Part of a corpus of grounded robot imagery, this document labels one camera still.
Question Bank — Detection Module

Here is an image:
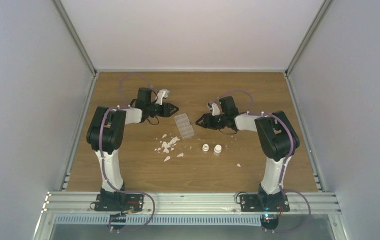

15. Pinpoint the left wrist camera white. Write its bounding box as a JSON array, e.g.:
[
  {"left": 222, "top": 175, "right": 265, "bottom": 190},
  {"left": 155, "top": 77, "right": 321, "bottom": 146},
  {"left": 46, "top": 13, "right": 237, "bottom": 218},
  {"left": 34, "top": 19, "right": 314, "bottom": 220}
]
[{"left": 155, "top": 88, "right": 170, "bottom": 105}]

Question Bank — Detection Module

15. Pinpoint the aluminium front rail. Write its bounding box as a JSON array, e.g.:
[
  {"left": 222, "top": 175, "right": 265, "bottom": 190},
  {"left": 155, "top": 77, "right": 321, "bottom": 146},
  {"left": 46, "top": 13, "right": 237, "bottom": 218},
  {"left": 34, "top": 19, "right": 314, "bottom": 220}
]
[{"left": 42, "top": 191, "right": 341, "bottom": 215}]

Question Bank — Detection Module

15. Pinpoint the capped white pill bottle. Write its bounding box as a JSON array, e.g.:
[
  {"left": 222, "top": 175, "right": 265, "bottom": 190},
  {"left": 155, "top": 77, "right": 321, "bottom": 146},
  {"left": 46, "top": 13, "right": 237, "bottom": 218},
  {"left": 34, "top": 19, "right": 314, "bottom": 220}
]
[{"left": 213, "top": 144, "right": 222, "bottom": 156}]

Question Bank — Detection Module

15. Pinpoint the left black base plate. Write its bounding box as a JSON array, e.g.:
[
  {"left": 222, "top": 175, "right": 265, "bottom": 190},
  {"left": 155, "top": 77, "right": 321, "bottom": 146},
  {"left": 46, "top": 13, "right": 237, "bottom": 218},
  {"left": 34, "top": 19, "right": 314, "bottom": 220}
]
[{"left": 90, "top": 192, "right": 144, "bottom": 212}]

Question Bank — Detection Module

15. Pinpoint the white pill fragments pile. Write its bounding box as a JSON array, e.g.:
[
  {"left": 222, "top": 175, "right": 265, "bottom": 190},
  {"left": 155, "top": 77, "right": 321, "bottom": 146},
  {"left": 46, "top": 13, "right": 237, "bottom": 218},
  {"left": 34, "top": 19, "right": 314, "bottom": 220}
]
[{"left": 154, "top": 134, "right": 185, "bottom": 163}]

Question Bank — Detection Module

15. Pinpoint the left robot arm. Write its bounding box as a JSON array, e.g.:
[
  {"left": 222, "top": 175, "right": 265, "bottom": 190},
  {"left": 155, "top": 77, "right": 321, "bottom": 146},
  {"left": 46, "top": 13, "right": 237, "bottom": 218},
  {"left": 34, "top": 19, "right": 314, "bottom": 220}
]
[{"left": 86, "top": 87, "right": 179, "bottom": 195}]

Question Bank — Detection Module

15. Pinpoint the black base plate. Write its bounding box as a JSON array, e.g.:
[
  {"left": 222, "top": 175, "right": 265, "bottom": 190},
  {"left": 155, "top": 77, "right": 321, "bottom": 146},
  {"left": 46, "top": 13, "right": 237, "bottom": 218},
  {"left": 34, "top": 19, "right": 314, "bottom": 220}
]
[
  {"left": 235, "top": 190, "right": 290, "bottom": 213},
  {"left": 90, "top": 192, "right": 144, "bottom": 212}
]

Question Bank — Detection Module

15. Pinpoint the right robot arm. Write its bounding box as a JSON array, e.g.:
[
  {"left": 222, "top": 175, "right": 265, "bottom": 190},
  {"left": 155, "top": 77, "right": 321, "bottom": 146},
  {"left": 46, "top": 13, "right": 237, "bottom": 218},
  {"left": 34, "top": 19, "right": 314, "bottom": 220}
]
[{"left": 196, "top": 96, "right": 300, "bottom": 196}]

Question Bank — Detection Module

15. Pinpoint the clear plastic pill organizer box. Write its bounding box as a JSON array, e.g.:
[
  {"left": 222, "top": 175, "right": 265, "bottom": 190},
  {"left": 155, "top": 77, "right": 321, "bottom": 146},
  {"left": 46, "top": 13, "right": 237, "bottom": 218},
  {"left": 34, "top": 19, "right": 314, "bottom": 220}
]
[{"left": 174, "top": 113, "right": 195, "bottom": 139}]

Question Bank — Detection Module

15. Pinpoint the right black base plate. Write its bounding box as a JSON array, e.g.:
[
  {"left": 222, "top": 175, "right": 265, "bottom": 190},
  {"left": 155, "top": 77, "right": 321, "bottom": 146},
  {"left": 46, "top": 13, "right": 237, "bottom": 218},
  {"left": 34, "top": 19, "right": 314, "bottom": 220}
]
[{"left": 235, "top": 190, "right": 290, "bottom": 213}]

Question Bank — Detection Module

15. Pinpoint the white slotted cable duct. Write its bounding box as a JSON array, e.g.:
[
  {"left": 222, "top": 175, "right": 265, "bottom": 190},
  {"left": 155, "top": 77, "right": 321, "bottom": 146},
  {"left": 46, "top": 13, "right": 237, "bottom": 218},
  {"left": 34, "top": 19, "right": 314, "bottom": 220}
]
[{"left": 54, "top": 213, "right": 261, "bottom": 227}]

